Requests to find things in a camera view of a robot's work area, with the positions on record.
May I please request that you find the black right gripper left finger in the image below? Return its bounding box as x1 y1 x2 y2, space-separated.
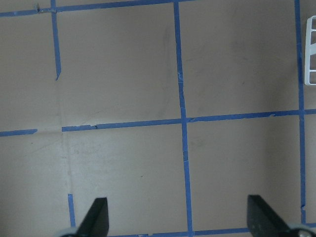
75 197 109 237

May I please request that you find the white wire cup rack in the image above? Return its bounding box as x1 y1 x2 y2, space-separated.
304 15 316 86

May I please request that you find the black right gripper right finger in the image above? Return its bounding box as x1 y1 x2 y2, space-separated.
247 195 298 237

